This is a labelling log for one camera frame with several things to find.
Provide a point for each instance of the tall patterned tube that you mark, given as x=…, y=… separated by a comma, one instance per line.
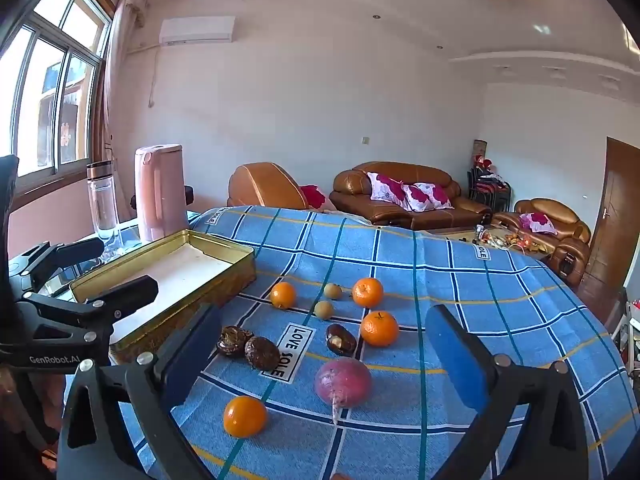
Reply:
x=480, y=150

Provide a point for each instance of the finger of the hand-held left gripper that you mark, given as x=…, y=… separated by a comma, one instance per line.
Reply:
x=130, y=290
x=75, y=252

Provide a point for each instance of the gold rectangular tin box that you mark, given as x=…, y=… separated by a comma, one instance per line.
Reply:
x=225, y=280

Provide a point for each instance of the blue plaid tablecloth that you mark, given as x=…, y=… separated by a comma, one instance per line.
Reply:
x=450, y=270

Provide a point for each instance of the pink electric kettle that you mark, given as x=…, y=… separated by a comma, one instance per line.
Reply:
x=160, y=190

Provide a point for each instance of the brown leather three-seat sofa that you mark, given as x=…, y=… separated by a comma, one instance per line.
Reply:
x=430, y=175

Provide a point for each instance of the pink curtain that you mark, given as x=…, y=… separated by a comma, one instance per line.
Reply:
x=117, y=60

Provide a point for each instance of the dark brown fruit pale patch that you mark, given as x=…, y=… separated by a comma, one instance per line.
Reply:
x=340, y=341

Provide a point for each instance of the dark brown wrinkled fruit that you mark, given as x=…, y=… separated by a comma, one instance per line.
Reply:
x=232, y=341
x=262, y=353

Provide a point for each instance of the white red floral pillow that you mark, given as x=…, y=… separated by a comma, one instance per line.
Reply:
x=386, y=189
x=427, y=196

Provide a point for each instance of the small tan longan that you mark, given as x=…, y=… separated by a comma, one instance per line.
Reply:
x=323, y=309
x=332, y=290

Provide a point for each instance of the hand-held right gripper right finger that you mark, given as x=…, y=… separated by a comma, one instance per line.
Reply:
x=455, y=355

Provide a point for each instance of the cluttered coffee table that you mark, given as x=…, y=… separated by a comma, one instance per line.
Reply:
x=500, y=242

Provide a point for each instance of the clear glass bottle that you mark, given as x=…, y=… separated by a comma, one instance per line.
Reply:
x=102, y=200

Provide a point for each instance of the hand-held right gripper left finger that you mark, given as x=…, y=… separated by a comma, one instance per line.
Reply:
x=192, y=355

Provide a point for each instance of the white air conditioner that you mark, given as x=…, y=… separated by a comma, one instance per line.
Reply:
x=197, y=30

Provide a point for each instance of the orange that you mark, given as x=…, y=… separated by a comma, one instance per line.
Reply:
x=283, y=294
x=379, y=328
x=368, y=292
x=245, y=416

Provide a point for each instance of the window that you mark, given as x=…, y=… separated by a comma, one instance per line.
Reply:
x=50, y=85

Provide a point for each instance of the white red floral cushion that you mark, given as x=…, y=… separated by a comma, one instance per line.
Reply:
x=537, y=222

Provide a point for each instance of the stacked dark chairs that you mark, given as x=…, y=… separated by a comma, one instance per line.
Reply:
x=489, y=190

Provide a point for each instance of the brown wooden door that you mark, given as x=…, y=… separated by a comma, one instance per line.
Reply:
x=612, y=220

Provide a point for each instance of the brown leather armchair white piping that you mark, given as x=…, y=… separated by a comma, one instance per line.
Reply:
x=265, y=185

